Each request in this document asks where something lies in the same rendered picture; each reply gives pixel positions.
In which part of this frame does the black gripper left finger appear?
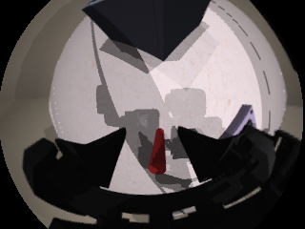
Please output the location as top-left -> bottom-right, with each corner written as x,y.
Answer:
54,127 -> 126,188

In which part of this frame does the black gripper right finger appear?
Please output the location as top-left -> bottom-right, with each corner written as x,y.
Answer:
176,126 -> 247,183

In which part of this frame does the red peg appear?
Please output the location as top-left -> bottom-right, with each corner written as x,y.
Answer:
149,129 -> 167,175

